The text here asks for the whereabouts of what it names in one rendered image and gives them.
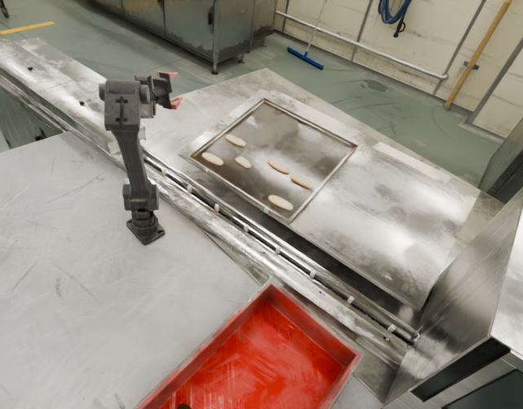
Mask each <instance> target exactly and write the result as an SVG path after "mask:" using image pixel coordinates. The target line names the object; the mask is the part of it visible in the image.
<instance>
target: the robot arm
mask: <svg viewBox="0 0 523 409"><path fill-rule="evenodd" d="M177 74H178V73H177V72H169V73H168V72H162V71H157V72H156V75H157V77H160V78H163V79H165V80H159V79H158V78H154V79H152V76H151V73H150V72H149V71H136V72H135V73H134V77H135V80H105V83H99V84H98V93H99V98H100V99H101V100H102V101H103V102H104V103H105V116H104V124H105V129H106V131H111V133H112V134H113V135H114V137H115V139H116V140H117V142H118V146H119V149H120V152H121V155H122V160H123V163H124V166H125V169H126V175H127V178H128V181H129V184H123V187H122V196H123V199H124V207H125V210H126V211H131V216H132V219H130V220H128V221H126V226H127V227H128V229H129V230H130V231H131V232H132V233H133V234H134V235H135V237H136V238H137V239H138V240H139V241H140V242H141V243H142V244H143V245H144V246H146V245H148V244H150V243H152V242H153V241H155V240H157V239H159V238H160V237H162V236H163V235H165V229H164V228H163V227H162V226H161V225H160V224H159V223H158V217H156V215H155V214H154V212H153V211H155V210H159V188H158V186H157V184H151V181H150V180H149V179H148V176H147V173H146V169H145V164H144V157H143V153H142V149H141V144H140V140H139V130H140V119H142V118H154V115H155V116H156V104H158V105H162V107H163V108H165V109H169V110H176V109H177V108H178V106H179V103H180V101H181V100H182V97H177V98H174V99H172V100H170V99H169V93H172V88H171V83H170V79H171V78H173V77H175V76H176V75H177ZM152 81H153V84H154V88H153V87H152ZM175 101H176V103H174V102H175Z"/></svg>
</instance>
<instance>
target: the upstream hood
mask: <svg viewBox="0 0 523 409"><path fill-rule="evenodd" d="M0 75H1V76H2V77H4V78H5V79H7V80H8V81H10V82H11V83H12V84H13V85H15V86H16V87H17V88H19V89H21V90H22V91H23V92H25V93H26V94H28V95H29V96H30V97H31V98H33V99H34V100H36V101H37V102H39V103H40V104H41V105H43V106H44V107H45V108H46V109H48V110H49V111H51V112H52V113H54V114H55V115H57V116H58V117H59V118H60V119H62V120H63V121H64V122H66V123H68V124H69V125H70V126H72V127H73V128H74V129H75V130H77V131H78V132H80V133H81V134H83V135H84V136H86V137H87V138H88V139H90V140H91V141H92V142H93V143H95V144H97V145H98V146H99V147H101V148H102V149H104V150H105V151H106V152H107V153H109V154H110V155H111V154H113V153H116V152H117V151H119V150H120V149H119V146H118V142H117V140H116V139H115V137H114V135H113V134H112V133H111V131H106V129H105V124H104V116H105V103H104V102H103V101H102V100H101V99H100V98H99V97H98V96H97V95H96V94H94V93H92V92H90V91H89V90H87V89H86V88H85V87H83V86H82V85H80V84H78V83H76V82H75V81H74V80H72V79H71V78H69V77H68V76H66V75H64V74H63V73H61V72H60V71H58V70H57V69H55V68H54V67H52V66H50V65H49V64H48V63H46V62H44V61H43V60H41V59H39V58H38V57H37V56H35V55H34V54H32V53H30V52H28V51H27V50H26V49H24V48H23V47H21V46H20V45H17V44H16V43H14V42H13V41H12V40H10V39H9V38H7V37H5V36H3V35H2V34H1V33H0ZM145 131H146V129H145V126H144V125H142V124H140V130H139V140H142V139H144V140H146V135H145Z"/></svg>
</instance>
